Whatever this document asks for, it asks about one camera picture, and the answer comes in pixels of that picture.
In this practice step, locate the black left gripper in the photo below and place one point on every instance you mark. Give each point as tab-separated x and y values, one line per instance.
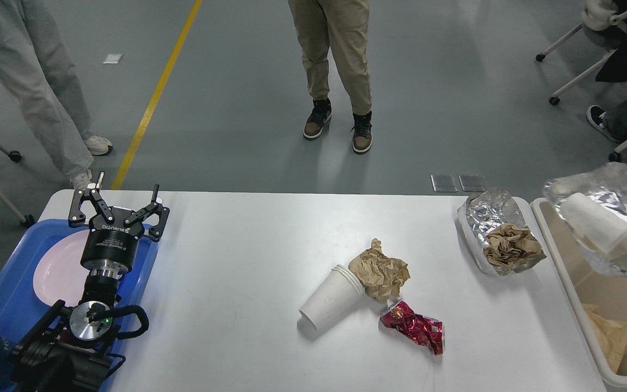
111	245

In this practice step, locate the white paper cup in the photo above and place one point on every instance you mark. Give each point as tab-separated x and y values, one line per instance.
600	230

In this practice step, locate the pink plate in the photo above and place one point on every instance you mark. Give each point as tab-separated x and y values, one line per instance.
60	274

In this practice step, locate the aluminium foil tray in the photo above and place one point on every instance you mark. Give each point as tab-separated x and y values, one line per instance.
607	185

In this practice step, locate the brown paper bag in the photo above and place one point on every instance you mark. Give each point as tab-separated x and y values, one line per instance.
611	336

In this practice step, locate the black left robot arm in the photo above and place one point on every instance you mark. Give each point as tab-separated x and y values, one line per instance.
68	349

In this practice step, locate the beige plastic bin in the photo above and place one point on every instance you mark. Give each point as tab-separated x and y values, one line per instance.
584	286

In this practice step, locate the blue plastic tray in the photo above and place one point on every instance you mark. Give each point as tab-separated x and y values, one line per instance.
21	309

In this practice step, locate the crumpled brown paper in foil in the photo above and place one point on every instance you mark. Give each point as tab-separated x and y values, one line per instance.
512	246

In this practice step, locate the black sneaker at right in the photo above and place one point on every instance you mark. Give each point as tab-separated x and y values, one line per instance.
596	118

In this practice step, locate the crumpled foil ball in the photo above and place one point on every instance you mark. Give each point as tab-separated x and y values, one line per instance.
479	215

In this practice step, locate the person in grey trousers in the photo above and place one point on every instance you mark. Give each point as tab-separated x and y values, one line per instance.
38	72

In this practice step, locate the metal floor socket plate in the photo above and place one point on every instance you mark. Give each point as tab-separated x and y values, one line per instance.
444	183

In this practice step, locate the stacked white paper cups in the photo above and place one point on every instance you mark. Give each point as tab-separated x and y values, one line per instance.
332	299

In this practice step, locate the crushed red can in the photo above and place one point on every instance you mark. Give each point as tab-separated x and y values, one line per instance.
422	330

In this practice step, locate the person in khaki trousers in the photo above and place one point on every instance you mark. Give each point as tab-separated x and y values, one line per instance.
339	28

